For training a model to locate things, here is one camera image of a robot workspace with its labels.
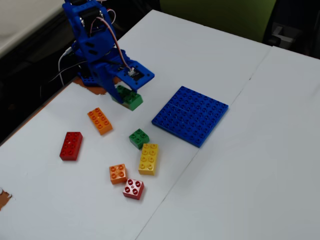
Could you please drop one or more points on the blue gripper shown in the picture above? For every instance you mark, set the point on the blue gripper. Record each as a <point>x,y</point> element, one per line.
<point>105,78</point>

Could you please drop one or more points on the green 2x4 block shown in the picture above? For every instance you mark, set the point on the green 2x4 block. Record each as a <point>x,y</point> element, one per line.
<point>135,101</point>

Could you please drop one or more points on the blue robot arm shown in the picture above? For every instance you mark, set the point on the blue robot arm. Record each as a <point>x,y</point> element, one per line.
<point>75,17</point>

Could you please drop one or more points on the orange 2x4 block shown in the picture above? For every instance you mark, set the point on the orange 2x4 block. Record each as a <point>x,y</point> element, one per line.
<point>100,121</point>

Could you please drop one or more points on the green 2x2 block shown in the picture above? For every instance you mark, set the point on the green 2x2 block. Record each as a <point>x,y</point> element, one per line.
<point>138,138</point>

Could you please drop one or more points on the red 2x4 block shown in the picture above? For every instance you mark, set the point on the red 2x4 block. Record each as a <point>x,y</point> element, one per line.
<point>71,146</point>

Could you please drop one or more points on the yellow 2x4 block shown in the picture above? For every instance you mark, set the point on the yellow 2x4 block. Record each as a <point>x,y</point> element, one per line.
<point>148,158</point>

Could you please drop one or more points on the orange 2x2 block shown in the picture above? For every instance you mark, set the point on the orange 2x2 block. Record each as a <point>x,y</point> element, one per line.
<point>118,173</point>

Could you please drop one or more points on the red 2x2 block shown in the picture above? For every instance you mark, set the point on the red 2x2 block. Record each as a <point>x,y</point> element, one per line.
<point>133,188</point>

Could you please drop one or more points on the blue 8x8 studded baseplate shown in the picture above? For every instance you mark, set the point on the blue 8x8 studded baseplate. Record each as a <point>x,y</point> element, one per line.
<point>191,116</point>

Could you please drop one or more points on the white side desk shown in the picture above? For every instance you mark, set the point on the white side desk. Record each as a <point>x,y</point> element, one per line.
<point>25,20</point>

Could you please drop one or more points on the black chair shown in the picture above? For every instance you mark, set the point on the black chair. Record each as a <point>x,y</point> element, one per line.
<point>295,22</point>

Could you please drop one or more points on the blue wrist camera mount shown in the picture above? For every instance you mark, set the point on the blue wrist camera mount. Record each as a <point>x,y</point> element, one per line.
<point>140,80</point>

